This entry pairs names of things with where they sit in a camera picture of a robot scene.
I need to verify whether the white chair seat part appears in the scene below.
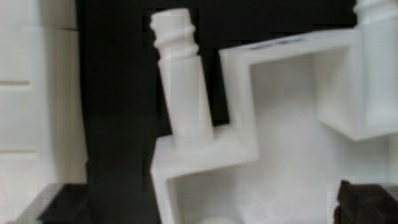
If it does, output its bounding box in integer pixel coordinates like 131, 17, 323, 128
147, 6, 398, 224

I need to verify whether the white U-shaped boundary frame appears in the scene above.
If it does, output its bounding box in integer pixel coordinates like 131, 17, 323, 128
0, 0, 87, 224

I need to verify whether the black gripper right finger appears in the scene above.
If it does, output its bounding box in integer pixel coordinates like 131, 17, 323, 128
332, 180, 398, 224

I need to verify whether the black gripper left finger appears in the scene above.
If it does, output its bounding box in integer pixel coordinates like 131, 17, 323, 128
14, 182, 96, 224

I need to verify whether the white chair leg block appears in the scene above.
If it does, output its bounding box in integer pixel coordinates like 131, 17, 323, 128
314, 0, 398, 141

